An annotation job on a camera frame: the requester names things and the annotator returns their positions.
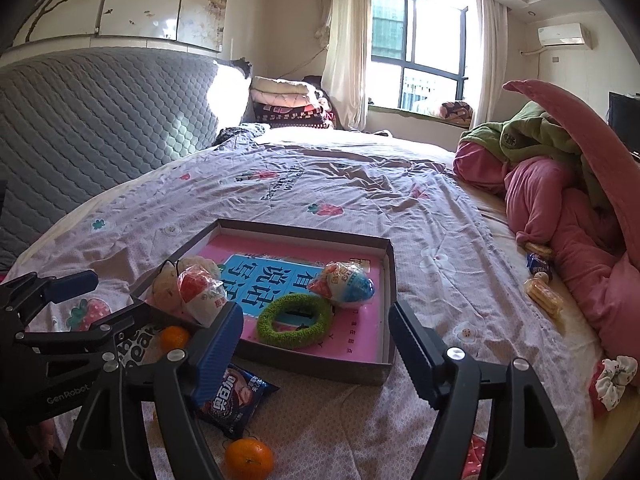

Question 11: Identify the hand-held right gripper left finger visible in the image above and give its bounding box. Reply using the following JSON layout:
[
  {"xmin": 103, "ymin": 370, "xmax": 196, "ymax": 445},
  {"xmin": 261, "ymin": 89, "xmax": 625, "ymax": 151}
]
[{"xmin": 60, "ymin": 302, "xmax": 246, "ymax": 480}]

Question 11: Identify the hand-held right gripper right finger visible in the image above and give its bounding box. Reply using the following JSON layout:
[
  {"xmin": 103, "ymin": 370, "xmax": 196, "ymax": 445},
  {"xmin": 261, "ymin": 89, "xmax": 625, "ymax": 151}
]
[{"xmin": 387, "ymin": 299, "xmax": 586, "ymax": 480}]

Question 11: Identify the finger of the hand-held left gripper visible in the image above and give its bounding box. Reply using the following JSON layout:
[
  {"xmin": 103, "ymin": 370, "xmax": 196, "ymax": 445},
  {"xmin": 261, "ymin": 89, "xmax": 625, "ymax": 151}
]
[
  {"xmin": 0, "ymin": 269, "xmax": 99, "ymax": 326},
  {"xmin": 15, "ymin": 302, "xmax": 166, "ymax": 361}
]

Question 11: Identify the dark blue snack packet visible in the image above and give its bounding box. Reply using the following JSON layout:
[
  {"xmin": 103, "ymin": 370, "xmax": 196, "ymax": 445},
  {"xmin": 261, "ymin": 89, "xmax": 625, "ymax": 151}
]
[{"xmin": 197, "ymin": 362, "xmax": 280, "ymax": 439}]

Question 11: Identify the orange tangerine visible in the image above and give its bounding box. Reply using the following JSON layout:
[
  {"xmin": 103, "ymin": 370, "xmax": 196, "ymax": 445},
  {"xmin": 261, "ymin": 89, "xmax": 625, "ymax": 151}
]
[
  {"xmin": 160, "ymin": 326, "xmax": 192, "ymax": 353},
  {"xmin": 224, "ymin": 437, "xmax": 275, "ymax": 480}
]

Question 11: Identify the green fuzzy ring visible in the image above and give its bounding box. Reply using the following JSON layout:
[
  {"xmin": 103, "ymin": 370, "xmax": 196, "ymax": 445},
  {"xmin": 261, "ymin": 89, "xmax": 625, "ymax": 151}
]
[{"xmin": 256, "ymin": 293, "xmax": 334, "ymax": 347}]

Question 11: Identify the cream plush toy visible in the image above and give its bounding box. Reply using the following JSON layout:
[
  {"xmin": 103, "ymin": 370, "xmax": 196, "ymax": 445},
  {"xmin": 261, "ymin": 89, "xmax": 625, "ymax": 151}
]
[{"xmin": 150, "ymin": 256, "xmax": 221, "ymax": 313}]

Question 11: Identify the red-white snack packet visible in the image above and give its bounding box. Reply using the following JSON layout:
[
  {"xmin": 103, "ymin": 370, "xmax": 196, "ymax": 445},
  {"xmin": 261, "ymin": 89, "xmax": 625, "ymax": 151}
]
[{"xmin": 177, "ymin": 265, "xmax": 228, "ymax": 325}]

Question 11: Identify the blue toy egg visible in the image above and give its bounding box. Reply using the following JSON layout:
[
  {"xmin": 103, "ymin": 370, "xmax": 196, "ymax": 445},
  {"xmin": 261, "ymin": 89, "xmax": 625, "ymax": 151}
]
[{"xmin": 307, "ymin": 260, "xmax": 376, "ymax": 309}]

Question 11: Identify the shallow cardboard box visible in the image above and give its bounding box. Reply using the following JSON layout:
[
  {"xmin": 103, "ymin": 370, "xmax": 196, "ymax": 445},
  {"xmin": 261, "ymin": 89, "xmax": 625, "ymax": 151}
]
[{"xmin": 131, "ymin": 218, "xmax": 396, "ymax": 387}]

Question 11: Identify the pink book with blue label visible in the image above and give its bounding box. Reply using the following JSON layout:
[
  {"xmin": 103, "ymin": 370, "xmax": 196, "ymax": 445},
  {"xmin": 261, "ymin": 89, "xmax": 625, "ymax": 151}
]
[{"xmin": 192, "ymin": 235, "xmax": 386, "ymax": 363}]

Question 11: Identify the yellow biscuit packet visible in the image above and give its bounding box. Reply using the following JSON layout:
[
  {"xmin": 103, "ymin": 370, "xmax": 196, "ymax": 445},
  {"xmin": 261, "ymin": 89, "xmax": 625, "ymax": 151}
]
[{"xmin": 523, "ymin": 277, "xmax": 565, "ymax": 318}]

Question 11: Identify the small blue candy packet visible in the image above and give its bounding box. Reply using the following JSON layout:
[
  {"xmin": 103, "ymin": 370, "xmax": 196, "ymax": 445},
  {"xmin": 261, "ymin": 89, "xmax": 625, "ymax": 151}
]
[{"xmin": 526, "ymin": 252, "xmax": 553, "ymax": 281}]

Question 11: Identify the grey quilted headboard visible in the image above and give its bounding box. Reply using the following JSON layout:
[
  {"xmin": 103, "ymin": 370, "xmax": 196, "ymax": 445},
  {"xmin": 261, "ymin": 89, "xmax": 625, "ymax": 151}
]
[{"xmin": 0, "ymin": 45, "xmax": 251, "ymax": 261}]

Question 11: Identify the floral printed bed sheet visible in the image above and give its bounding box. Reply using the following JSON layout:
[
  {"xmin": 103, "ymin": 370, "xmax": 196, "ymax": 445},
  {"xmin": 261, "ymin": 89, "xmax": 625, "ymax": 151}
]
[{"xmin": 15, "ymin": 127, "xmax": 601, "ymax": 480}]

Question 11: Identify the pink blanket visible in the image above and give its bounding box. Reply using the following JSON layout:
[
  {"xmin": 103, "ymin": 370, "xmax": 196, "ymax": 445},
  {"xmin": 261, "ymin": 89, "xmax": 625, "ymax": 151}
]
[{"xmin": 452, "ymin": 140, "xmax": 640, "ymax": 361}]

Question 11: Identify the floral scrunchie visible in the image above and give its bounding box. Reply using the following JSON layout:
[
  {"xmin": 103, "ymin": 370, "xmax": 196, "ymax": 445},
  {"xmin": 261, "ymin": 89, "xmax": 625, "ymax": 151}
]
[{"xmin": 592, "ymin": 355, "xmax": 638, "ymax": 411}]

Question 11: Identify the dark patterned cloth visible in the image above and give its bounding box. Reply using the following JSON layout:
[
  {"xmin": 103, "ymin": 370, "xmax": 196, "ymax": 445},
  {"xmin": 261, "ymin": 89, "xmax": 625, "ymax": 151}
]
[{"xmin": 217, "ymin": 124, "xmax": 268, "ymax": 143}]

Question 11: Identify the green blanket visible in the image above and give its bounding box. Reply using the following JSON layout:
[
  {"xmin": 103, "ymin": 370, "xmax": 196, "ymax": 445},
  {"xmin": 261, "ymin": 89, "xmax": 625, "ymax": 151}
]
[{"xmin": 460, "ymin": 102, "xmax": 616, "ymax": 211}]

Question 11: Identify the patterned folded blanket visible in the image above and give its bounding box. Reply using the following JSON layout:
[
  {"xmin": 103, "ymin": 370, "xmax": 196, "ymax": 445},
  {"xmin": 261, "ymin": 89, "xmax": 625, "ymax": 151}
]
[{"xmin": 440, "ymin": 101, "xmax": 473, "ymax": 121}]

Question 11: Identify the dark patterned folded quilt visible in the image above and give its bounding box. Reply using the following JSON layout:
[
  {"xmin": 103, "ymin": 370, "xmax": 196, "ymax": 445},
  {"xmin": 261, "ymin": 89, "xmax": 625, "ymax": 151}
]
[{"xmin": 252, "ymin": 102, "xmax": 336, "ymax": 130}]

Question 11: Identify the cream folded quilt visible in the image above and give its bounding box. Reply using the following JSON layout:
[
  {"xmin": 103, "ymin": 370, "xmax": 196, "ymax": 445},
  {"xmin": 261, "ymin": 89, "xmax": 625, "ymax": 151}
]
[{"xmin": 250, "ymin": 76, "xmax": 321, "ymax": 106}]

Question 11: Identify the long pink cushion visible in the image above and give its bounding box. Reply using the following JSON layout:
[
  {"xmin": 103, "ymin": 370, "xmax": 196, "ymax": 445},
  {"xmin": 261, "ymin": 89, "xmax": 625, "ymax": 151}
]
[{"xmin": 502, "ymin": 79, "xmax": 640, "ymax": 281}]

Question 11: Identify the floral overhead cabinet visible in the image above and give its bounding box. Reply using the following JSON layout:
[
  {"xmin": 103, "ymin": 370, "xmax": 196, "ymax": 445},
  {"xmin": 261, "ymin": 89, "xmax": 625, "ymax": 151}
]
[{"xmin": 10, "ymin": 0, "xmax": 228, "ymax": 56}]

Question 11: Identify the cream curtain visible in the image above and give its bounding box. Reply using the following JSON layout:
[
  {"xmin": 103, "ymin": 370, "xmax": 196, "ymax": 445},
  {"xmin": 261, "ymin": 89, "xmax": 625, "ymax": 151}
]
[
  {"xmin": 320, "ymin": 0, "xmax": 373, "ymax": 133},
  {"xmin": 470, "ymin": 0, "xmax": 508, "ymax": 128}
]

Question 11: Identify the dark framed window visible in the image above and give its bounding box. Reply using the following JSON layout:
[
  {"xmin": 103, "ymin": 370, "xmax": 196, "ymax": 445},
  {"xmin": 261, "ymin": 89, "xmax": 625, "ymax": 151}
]
[{"xmin": 370, "ymin": 0, "xmax": 476, "ymax": 113}]

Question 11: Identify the black television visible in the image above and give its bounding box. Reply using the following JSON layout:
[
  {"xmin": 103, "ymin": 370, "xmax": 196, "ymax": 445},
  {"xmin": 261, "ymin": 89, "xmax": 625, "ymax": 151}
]
[{"xmin": 607, "ymin": 91, "xmax": 640, "ymax": 156}]

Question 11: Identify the white air conditioner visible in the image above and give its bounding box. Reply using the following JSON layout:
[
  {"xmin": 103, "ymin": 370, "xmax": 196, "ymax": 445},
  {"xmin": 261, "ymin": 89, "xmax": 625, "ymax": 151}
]
[{"xmin": 537, "ymin": 22, "xmax": 586, "ymax": 48}]

